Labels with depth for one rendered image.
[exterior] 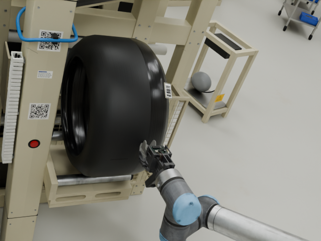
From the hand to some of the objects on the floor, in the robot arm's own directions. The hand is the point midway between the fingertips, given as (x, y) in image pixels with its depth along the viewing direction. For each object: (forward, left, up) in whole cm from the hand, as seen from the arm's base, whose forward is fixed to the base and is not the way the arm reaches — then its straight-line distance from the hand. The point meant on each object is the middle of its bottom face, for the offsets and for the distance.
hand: (143, 147), depth 150 cm
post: (+51, +3, -119) cm, 130 cm away
